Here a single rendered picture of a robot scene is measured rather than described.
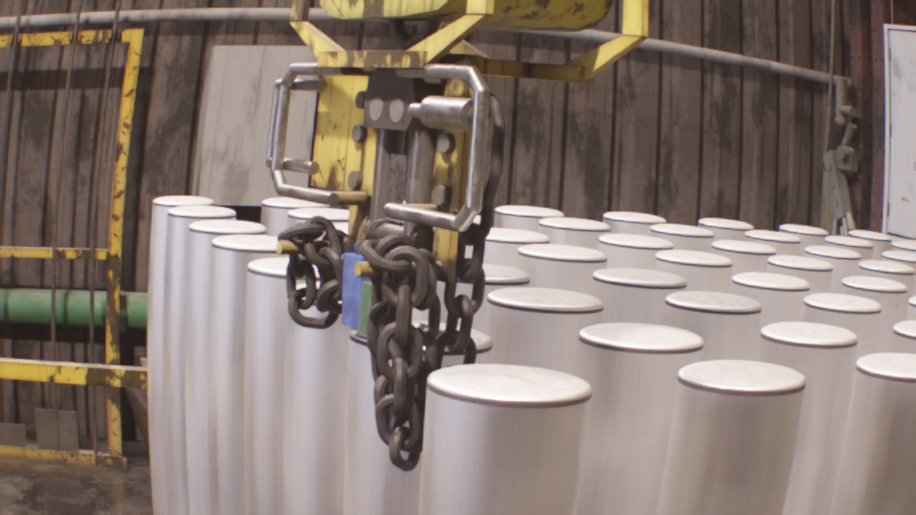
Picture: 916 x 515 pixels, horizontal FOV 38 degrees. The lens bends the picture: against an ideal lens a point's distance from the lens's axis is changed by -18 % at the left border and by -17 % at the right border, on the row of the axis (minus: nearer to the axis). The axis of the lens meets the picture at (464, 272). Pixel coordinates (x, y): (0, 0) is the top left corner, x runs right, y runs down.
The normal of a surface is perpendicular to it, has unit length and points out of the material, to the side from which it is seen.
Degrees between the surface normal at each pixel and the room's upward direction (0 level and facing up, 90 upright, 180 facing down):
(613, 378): 90
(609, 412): 90
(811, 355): 90
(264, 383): 90
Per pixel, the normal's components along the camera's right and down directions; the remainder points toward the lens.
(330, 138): -0.83, 0.00
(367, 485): -0.61, 0.04
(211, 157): 0.34, 0.14
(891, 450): -0.35, 0.08
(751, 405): -0.04, 0.11
